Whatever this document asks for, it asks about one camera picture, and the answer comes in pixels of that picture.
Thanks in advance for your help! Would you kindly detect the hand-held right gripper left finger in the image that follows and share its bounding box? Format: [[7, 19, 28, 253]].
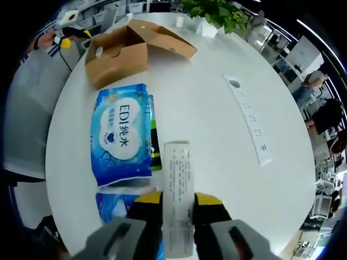
[[70, 191, 164, 260]]

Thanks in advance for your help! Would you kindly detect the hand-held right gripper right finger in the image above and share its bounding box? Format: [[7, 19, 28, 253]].
[[192, 191, 278, 260]]

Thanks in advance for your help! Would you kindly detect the white printed carton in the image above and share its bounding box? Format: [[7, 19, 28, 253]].
[[163, 140, 196, 257]]

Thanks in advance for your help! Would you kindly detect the brown cardboard shoe box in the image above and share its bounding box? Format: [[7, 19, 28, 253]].
[[85, 19, 198, 90]]

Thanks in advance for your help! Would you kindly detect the blue wet wipes pack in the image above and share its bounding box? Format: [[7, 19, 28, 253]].
[[90, 83, 153, 187]]

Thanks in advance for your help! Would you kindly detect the person's left hand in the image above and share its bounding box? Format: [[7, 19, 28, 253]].
[[37, 30, 57, 49]]

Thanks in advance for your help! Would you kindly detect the grey chair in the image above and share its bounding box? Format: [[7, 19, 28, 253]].
[[5, 51, 74, 179], [101, 8, 120, 30]]

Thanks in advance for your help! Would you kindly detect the white table socket strip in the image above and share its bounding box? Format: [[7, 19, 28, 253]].
[[222, 72, 273, 166]]

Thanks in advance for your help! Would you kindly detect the green potted plant white pot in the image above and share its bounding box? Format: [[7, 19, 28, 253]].
[[182, 0, 250, 37]]

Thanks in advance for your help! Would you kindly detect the white square pillar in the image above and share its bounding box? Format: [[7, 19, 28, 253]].
[[287, 35, 325, 74]]

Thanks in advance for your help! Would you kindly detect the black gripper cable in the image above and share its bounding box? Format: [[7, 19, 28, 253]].
[[58, 47, 73, 72]]

